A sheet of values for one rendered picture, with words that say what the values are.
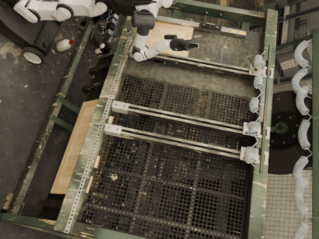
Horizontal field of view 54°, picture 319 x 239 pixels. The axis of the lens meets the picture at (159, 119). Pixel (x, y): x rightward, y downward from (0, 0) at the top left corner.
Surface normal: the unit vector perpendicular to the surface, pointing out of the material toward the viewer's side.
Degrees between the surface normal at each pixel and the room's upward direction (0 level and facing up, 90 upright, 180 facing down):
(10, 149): 0
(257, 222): 53
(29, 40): 0
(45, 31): 0
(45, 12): 90
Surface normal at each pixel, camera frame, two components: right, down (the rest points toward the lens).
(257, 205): 0.02, -0.44
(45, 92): 0.79, -0.11
